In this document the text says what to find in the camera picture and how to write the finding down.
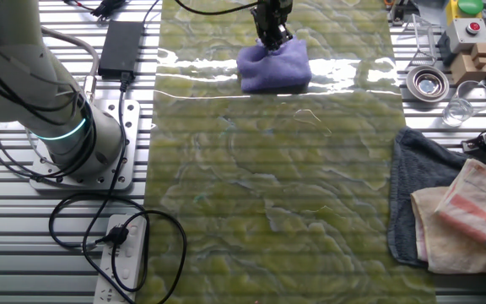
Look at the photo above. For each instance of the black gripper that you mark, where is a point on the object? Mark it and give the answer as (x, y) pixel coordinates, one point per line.
(270, 12)

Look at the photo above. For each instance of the purple microfibre cloth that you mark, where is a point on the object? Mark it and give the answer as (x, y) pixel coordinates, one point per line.
(274, 69)

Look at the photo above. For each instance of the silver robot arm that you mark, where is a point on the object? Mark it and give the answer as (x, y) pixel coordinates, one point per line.
(15, 63)

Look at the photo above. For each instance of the clear acrylic stand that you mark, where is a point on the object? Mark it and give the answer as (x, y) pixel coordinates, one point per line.
(422, 40)

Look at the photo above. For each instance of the green marble pattern mat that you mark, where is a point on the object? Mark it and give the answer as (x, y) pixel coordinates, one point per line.
(268, 190)

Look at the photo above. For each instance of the black power adapter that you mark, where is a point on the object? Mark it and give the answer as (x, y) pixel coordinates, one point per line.
(120, 48)

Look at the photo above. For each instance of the steel bowl with beige rim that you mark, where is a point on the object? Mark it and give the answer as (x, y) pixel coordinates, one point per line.
(428, 84)

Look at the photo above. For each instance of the grey box with red button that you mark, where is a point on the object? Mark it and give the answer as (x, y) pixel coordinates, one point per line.
(466, 36)

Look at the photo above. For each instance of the dark grey towel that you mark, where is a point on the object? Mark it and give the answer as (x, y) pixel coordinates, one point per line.
(416, 169)

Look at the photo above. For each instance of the large wooden block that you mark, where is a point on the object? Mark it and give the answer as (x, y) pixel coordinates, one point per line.
(466, 69)

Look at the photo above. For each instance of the yellow box with green button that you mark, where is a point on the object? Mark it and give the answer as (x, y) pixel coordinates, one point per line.
(471, 6)

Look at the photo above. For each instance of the clear glass cup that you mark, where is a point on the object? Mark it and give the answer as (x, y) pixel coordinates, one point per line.
(466, 103)

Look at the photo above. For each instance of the small wooden block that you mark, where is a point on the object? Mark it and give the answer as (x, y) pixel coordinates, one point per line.
(481, 50)

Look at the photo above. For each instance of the beige towel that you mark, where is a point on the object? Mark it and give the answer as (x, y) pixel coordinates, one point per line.
(437, 236)

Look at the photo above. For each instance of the pink striped towel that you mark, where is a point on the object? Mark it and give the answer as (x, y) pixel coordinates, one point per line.
(479, 202)

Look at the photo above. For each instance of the white power strip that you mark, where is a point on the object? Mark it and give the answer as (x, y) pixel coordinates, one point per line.
(120, 262)

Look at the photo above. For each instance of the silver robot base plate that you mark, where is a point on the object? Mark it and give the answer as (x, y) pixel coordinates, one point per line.
(129, 114)

